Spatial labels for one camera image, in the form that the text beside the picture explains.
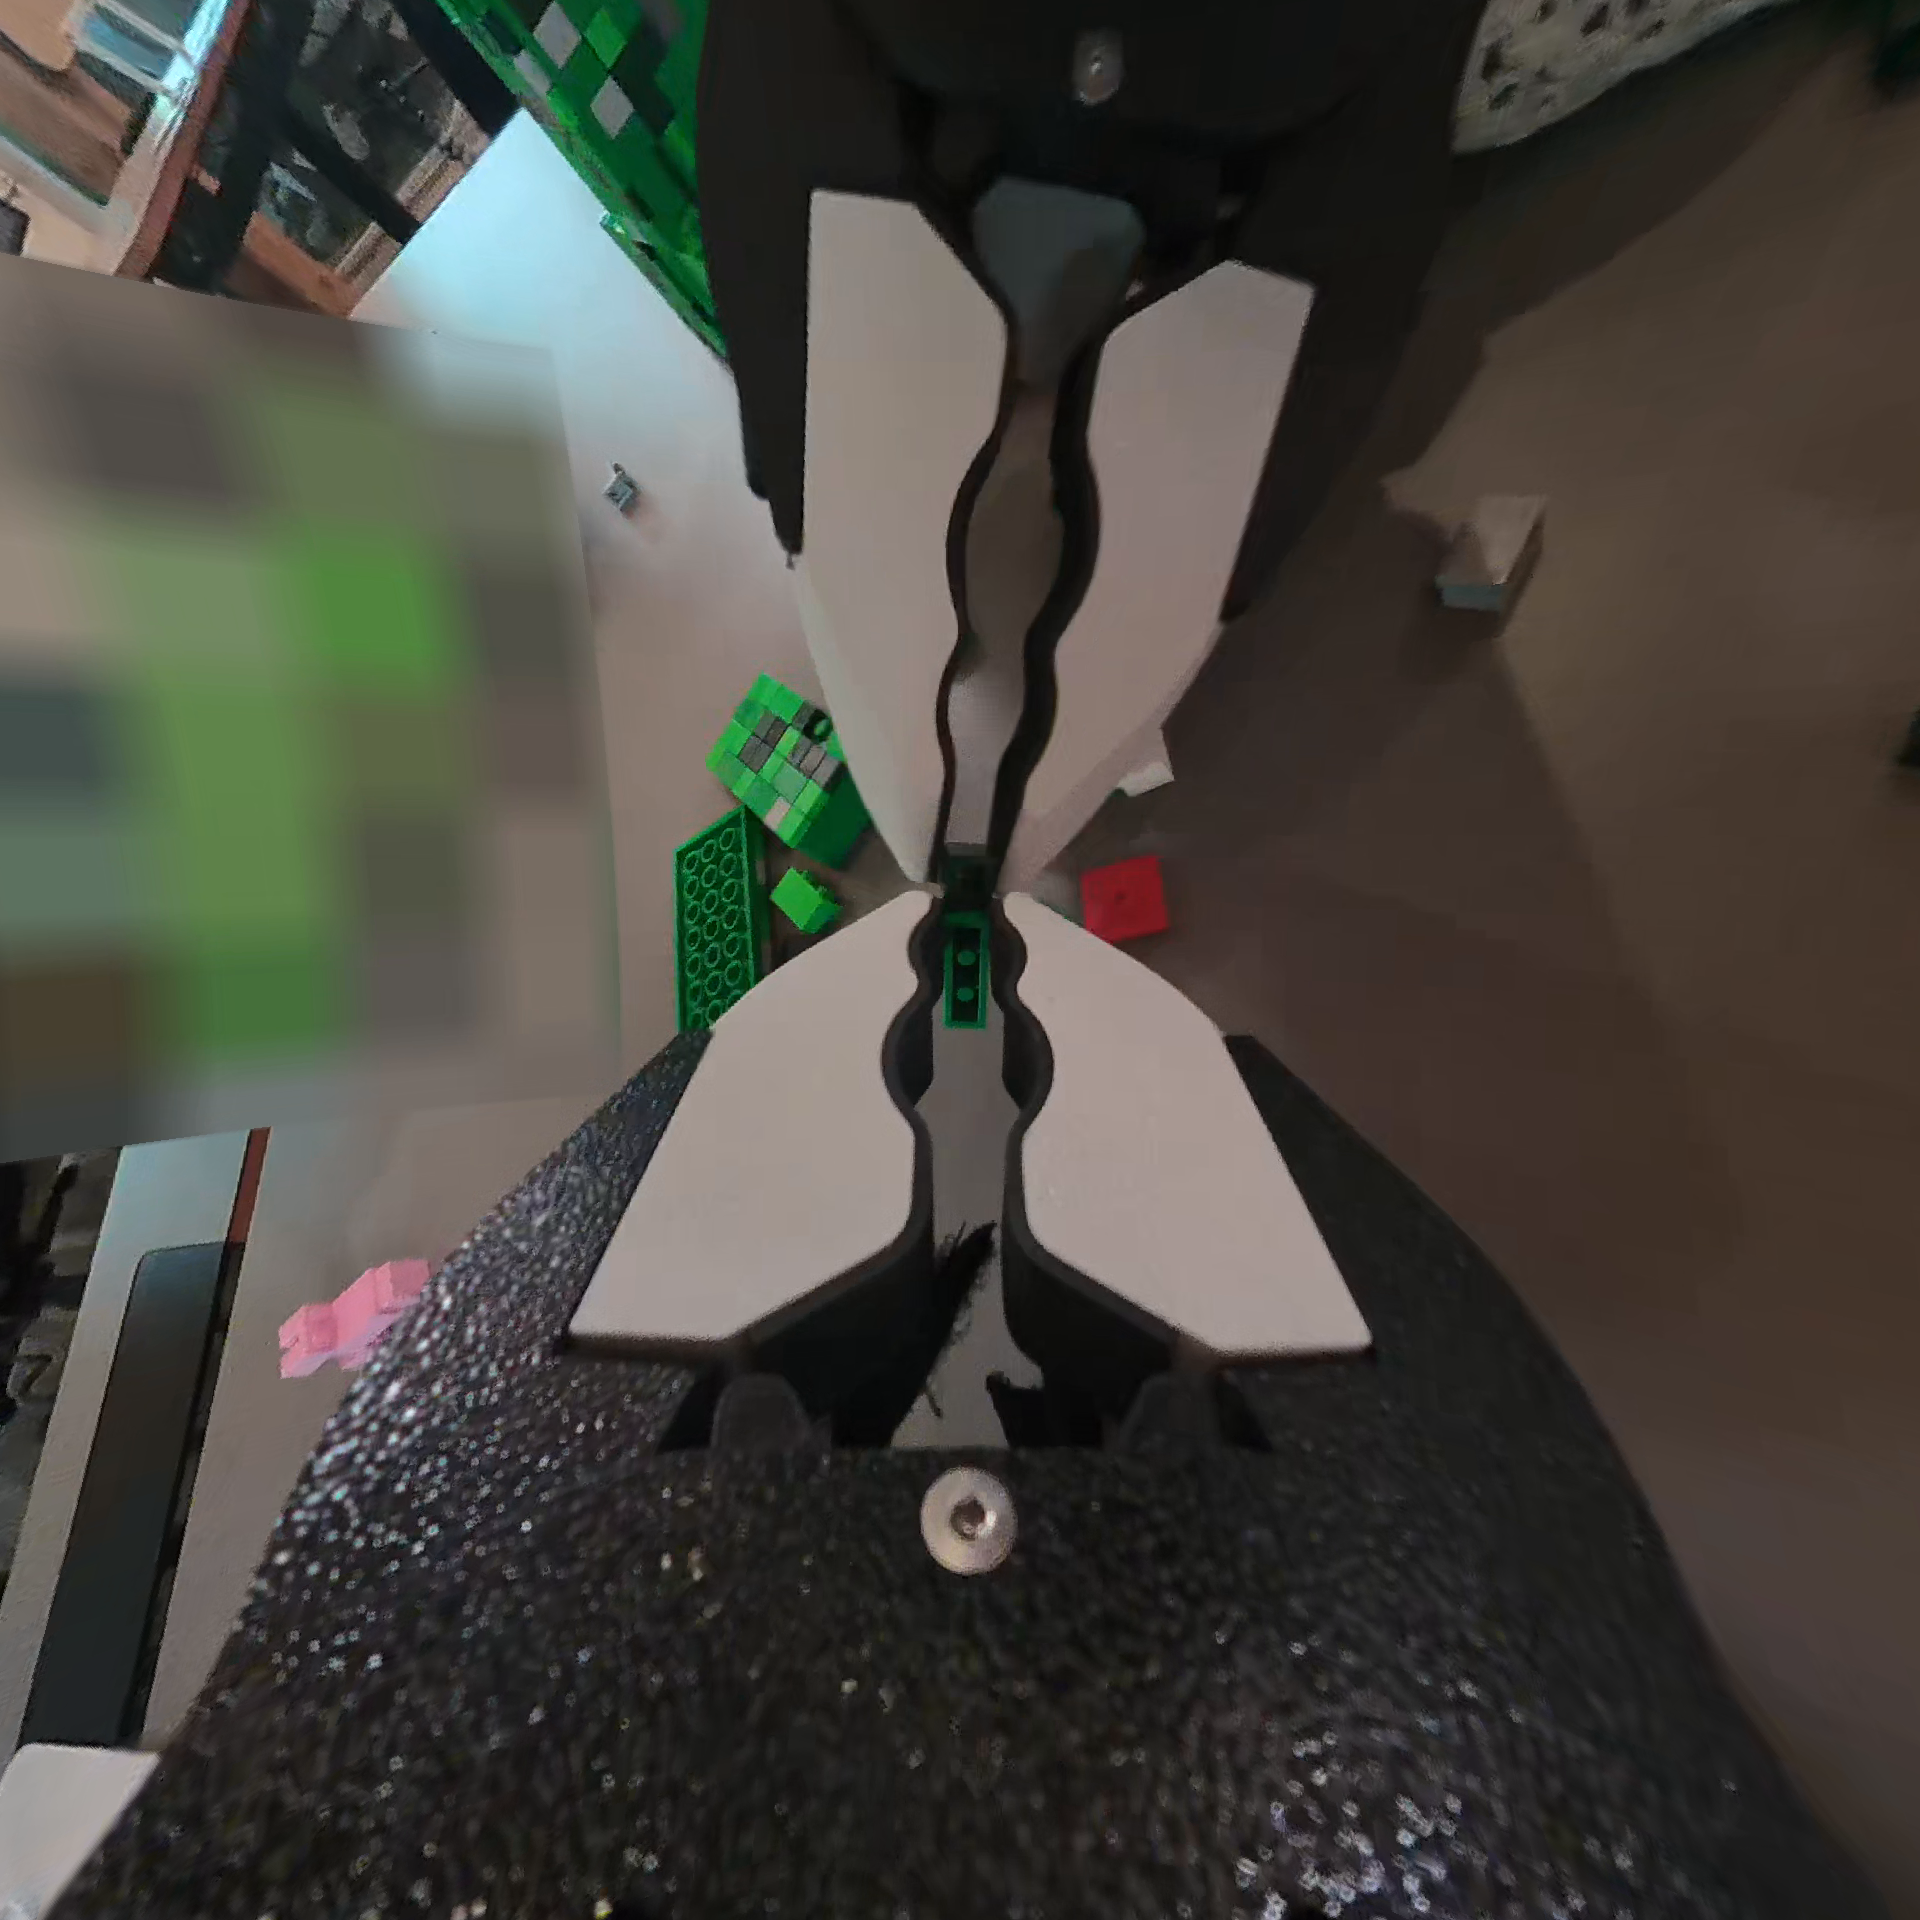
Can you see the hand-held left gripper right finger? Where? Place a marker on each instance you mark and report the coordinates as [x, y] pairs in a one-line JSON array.
[[1186, 1186]]

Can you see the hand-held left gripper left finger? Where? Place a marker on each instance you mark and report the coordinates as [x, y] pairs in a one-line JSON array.
[[750, 1172]]

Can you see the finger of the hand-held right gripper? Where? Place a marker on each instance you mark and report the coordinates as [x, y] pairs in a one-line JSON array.
[[886, 451], [1186, 480]]

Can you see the green lego plate assembly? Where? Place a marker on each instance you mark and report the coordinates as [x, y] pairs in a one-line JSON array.
[[721, 932]]

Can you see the narrow green lego brick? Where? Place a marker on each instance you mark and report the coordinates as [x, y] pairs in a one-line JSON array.
[[967, 962]]

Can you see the small grey lego piece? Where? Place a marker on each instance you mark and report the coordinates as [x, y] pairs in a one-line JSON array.
[[623, 490]]

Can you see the small green lego brick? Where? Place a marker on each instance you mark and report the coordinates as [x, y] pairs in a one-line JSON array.
[[805, 901]]

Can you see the red lego plate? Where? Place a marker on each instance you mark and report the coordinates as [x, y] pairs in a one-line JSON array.
[[1125, 901]]

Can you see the green lego creeper head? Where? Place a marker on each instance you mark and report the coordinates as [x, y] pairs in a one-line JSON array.
[[788, 764]]

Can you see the pink lego pig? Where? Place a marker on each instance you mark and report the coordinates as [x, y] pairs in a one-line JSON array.
[[354, 1330]]

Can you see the large green pixel-pattern box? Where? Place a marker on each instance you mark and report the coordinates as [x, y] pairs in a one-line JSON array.
[[629, 149]]

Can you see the instruction book stand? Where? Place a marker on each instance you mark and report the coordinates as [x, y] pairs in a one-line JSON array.
[[60, 1829]]

